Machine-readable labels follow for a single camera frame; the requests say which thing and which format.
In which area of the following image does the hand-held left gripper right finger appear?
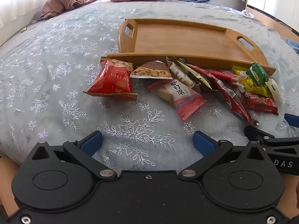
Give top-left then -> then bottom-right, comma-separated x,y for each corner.
179,131 -> 267,180

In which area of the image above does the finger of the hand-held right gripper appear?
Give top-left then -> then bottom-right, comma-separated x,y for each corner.
244,126 -> 299,147
284,113 -> 299,129

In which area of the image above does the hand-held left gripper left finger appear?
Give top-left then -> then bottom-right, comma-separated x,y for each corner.
30,131 -> 118,181

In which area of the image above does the red bar snack packet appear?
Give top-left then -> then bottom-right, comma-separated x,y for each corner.
244,92 -> 279,116

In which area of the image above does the long dark red snack packet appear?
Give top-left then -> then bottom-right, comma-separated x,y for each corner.
184,63 -> 260,127

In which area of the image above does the yellow snack packet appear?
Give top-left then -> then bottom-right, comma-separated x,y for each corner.
231,65 -> 273,98

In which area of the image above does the pink cake snack packet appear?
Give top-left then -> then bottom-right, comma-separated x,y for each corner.
147,78 -> 207,121

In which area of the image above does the green snack packet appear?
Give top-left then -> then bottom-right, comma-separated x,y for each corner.
246,62 -> 269,86

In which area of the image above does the gold snack packet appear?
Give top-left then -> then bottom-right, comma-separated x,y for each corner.
174,57 -> 213,91

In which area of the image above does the large red peanut packet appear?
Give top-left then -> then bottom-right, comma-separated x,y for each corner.
83,57 -> 138,102

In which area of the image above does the slim red snack packet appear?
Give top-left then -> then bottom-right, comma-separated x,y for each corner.
207,69 -> 241,83

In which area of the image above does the peanut print snack packet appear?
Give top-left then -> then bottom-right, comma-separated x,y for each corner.
130,61 -> 173,80

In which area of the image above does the wooden tray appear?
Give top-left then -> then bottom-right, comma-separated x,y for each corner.
100,18 -> 277,76

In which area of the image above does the blue cloth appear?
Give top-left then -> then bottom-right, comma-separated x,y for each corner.
286,38 -> 299,56

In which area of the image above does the mauve crumpled cloth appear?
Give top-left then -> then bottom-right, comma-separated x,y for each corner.
31,0 -> 97,24

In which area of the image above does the white sheer curtain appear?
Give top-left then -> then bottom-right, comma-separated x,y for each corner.
0,0 -> 241,32

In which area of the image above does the wooden bed frame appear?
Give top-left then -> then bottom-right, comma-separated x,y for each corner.
243,6 -> 299,43

